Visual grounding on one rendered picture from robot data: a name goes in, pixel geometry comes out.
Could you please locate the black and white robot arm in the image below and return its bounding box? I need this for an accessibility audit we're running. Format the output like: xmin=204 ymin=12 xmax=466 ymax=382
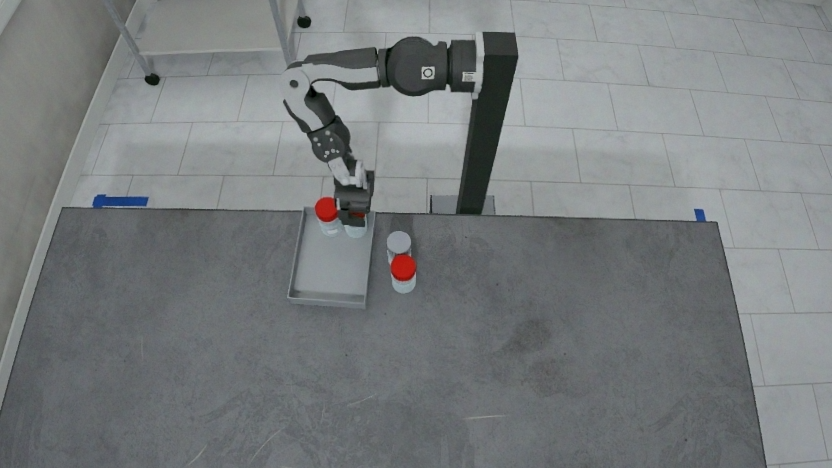
xmin=279 ymin=32 xmax=484 ymax=187

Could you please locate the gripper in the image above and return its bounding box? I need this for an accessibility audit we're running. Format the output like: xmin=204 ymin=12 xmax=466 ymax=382
xmin=334 ymin=165 xmax=375 ymax=227

